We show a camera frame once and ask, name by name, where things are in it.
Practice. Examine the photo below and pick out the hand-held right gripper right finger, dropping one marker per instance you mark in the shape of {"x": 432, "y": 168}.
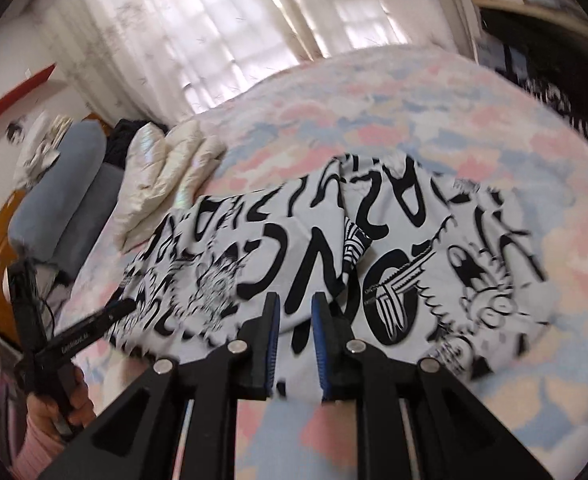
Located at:
{"x": 322, "y": 347}

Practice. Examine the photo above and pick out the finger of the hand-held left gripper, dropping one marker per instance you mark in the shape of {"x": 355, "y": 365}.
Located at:
{"x": 116, "y": 312}

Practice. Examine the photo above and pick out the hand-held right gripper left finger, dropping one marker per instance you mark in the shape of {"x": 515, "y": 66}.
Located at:
{"x": 272, "y": 342}

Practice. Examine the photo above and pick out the black and white printed shirt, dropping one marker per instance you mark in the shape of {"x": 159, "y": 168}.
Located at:
{"x": 314, "y": 240}

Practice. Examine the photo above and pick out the person's left forearm pink sleeve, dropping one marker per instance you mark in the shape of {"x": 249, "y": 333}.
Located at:
{"x": 34, "y": 452}

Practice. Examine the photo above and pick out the pile of white clothes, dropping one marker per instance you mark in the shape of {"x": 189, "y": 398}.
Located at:
{"x": 39, "y": 152}

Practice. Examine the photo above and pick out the person's left hand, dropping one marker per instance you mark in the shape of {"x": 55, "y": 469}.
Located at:
{"x": 81, "y": 395}

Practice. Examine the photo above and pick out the small blue pillow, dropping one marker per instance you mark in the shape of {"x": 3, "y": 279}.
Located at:
{"x": 91, "y": 220}

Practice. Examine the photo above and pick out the large blue pillow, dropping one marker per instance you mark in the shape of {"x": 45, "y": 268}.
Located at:
{"x": 59, "y": 185}

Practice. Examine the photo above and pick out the cream folded blanket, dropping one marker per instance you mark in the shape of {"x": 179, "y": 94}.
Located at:
{"x": 169, "y": 180}

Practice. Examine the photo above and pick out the black cloth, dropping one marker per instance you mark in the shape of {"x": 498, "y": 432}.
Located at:
{"x": 124, "y": 140}

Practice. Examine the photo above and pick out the bed with pastel sheet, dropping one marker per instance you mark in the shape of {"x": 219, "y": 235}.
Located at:
{"x": 423, "y": 110}

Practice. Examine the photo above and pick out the white sheer curtain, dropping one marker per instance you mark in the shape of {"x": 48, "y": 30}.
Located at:
{"x": 224, "y": 30}

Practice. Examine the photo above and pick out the red wall shelf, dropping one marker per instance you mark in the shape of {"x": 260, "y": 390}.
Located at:
{"x": 16, "y": 97}

